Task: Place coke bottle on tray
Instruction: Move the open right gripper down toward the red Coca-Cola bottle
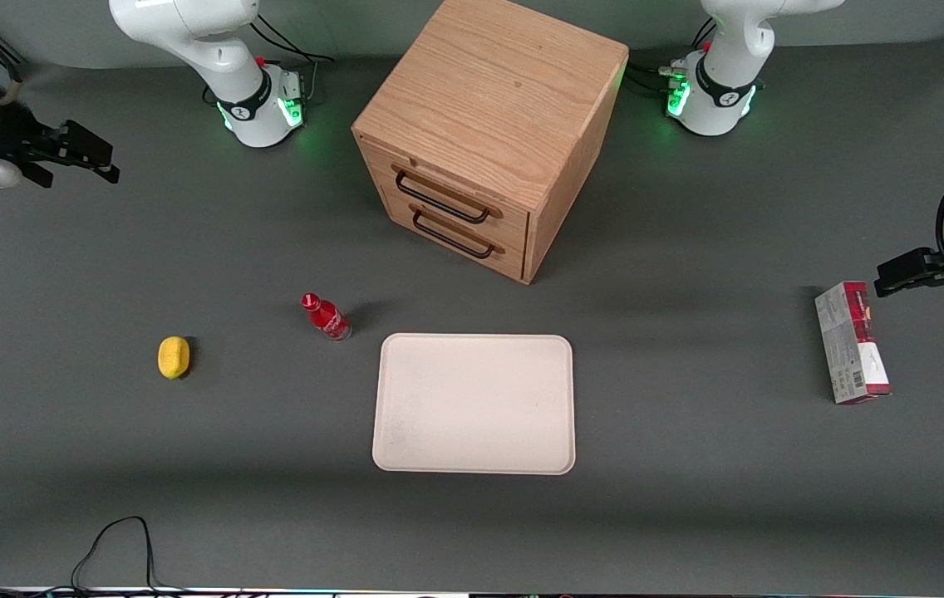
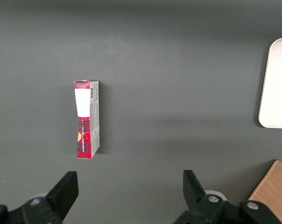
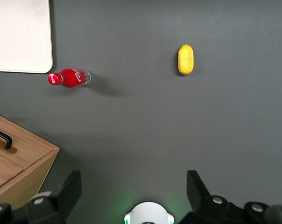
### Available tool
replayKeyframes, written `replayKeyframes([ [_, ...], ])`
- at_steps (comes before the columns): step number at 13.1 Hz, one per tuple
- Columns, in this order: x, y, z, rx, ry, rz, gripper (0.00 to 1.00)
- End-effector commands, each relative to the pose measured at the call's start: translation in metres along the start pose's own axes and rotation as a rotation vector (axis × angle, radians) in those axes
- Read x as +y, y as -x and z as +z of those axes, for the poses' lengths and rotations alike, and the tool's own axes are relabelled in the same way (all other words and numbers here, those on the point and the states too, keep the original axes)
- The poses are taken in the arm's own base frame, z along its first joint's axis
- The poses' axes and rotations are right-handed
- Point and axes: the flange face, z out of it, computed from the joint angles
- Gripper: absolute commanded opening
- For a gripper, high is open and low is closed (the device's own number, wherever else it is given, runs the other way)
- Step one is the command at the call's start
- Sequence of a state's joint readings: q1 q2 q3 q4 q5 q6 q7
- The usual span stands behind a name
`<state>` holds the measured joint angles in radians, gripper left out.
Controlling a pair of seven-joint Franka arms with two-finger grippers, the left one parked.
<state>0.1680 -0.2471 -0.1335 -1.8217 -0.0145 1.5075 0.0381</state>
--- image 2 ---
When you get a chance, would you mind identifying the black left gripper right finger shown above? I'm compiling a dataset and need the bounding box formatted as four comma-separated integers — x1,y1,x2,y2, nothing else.
173,169,280,224

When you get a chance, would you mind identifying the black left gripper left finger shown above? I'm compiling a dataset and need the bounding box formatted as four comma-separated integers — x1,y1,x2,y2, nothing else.
0,171,79,224

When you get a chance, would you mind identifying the white plastic tray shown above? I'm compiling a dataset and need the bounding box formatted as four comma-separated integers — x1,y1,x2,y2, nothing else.
258,37,282,129

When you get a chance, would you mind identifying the red plaid cardboard box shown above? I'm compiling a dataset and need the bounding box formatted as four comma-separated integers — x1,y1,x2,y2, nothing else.
73,79,100,160

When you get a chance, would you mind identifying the light wooden board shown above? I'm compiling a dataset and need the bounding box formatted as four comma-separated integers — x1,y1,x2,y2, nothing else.
247,160,282,224

